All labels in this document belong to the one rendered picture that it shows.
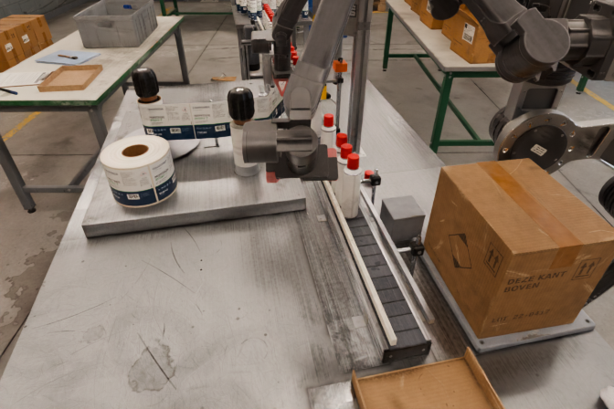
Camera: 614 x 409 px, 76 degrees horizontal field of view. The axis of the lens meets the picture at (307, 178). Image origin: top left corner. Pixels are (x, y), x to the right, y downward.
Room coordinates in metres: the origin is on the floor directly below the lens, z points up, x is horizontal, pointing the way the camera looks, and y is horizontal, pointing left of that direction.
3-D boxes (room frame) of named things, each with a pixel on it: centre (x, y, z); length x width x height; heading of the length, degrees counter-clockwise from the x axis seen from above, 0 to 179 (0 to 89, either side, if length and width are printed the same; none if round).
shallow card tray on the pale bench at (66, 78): (2.23, 1.37, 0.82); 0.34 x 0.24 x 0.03; 6
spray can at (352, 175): (0.92, -0.13, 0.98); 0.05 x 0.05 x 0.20
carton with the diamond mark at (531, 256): (0.69, -0.47, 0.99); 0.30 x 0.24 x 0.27; 10
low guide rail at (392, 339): (1.00, -0.07, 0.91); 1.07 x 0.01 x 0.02; 12
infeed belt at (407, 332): (1.29, -0.05, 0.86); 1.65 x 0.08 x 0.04; 12
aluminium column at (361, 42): (1.37, -0.18, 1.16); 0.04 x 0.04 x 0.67; 12
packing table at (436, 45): (3.62, -1.28, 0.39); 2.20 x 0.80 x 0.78; 1
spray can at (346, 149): (0.98, -0.11, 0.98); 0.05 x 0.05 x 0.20
